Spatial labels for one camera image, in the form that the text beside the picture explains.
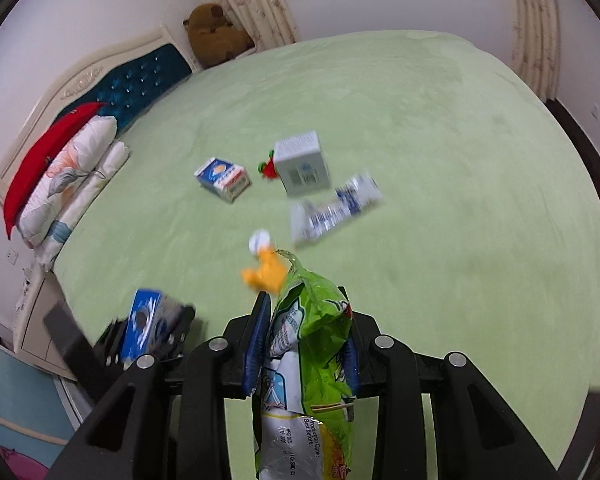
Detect cream headboard with blue padding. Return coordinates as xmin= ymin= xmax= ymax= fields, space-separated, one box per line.
xmin=0 ymin=25 xmax=196 ymax=206

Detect white cardboard box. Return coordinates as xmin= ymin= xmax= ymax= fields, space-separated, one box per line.
xmin=273 ymin=131 xmax=332 ymax=197

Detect orange and white toy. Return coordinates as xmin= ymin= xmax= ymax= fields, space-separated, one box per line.
xmin=241 ymin=249 xmax=287 ymax=295

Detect red and green small toy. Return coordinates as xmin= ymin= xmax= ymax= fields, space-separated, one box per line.
xmin=258 ymin=149 xmax=281 ymax=181

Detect lime green snack bag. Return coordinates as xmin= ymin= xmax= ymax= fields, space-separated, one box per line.
xmin=252 ymin=255 xmax=356 ymax=480

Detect small blue and orange box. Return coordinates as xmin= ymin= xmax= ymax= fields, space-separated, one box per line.
xmin=194 ymin=157 xmax=253 ymax=203

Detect white crumpled paper ball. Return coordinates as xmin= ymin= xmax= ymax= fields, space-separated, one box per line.
xmin=248 ymin=229 xmax=273 ymax=253

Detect green fleece blanket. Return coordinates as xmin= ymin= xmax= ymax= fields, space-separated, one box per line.
xmin=52 ymin=30 xmax=600 ymax=471

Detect white nightstand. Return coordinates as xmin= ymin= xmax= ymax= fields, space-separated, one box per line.
xmin=12 ymin=267 xmax=81 ymax=381

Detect floral white pillow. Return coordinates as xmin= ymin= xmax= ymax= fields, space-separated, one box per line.
xmin=30 ymin=140 xmax=131 ymax=271
xmin=19 ymin=116 xmax=118 ymax=248

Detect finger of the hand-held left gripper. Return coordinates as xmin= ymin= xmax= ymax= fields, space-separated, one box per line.
xmin=94 ymin=317 xmax=131 ymax=368
xmin=157 ymin=302 xmax=197 ymax=358

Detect blue and pink printed board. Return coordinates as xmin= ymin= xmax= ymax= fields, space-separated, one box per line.
xmin=0 ymin=335 xmax=76 ymax=480

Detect blue snack packet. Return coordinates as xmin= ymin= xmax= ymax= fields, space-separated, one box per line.
xmin=121 ymin=288 xmax=183 ymax=363

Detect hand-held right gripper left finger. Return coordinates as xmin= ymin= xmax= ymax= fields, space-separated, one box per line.
xmin=45 ymin=292 xmax=273 ymax=480

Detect dark wooden bed frame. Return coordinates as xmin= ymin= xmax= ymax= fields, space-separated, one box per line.
xmin=545 ymin=97 xmax=600 ymax=241

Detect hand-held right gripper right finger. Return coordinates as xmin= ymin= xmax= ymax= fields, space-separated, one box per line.
xmin=337 ymin=285 xmax=561 ymax=480

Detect brown plush toy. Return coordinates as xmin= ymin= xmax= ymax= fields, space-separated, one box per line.
xmin=182 ymin=3 xmax=256 ymax=68

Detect floral cream curtain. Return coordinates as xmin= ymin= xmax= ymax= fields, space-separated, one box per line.
xmin=505 ymin=0 xmax=561 ymax=101
xmin=200 ymin=0 xmax=298 ymax=51

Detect red pillow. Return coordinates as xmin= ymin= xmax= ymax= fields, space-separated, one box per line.
xmin=2 ymin=102 xmax=106 ymax=241

